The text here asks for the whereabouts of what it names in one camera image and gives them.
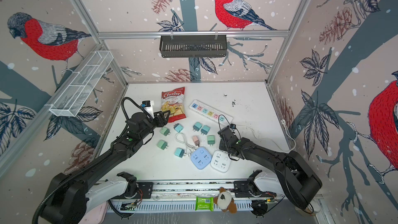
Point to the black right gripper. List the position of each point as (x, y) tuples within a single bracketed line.
[(221, 143)]

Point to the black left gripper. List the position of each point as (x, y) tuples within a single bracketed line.
[(164, 121)]

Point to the green plug adapter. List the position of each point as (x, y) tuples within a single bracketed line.
[(162, 144), (211, 140), (165, 131)]

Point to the white square power socket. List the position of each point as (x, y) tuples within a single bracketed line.
[(220, 161)]

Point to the pink plug adapter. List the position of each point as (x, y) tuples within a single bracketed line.
[(196, 141)]

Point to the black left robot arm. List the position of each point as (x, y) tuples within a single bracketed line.
[(65, 201)]

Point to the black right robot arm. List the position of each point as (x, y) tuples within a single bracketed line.
[(299, 182)]

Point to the red Chuba cassava chips bag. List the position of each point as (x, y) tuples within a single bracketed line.
[(173, 101)]

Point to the blue square power socket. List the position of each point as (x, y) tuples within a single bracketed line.
[(201, 158)]

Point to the white long power strip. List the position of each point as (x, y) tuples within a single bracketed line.
[(210, 112)]

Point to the brown white plush toy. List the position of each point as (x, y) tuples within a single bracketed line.
[(225, 201)]

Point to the green wet wipes pack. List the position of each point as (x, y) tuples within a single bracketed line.
[(204, 203)]

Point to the pink tray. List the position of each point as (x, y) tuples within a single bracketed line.
[(96, 215)]

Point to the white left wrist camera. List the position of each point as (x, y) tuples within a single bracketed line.
[(148, 107)]

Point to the black hanging wire basket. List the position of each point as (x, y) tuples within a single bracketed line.
[(193, 46)]

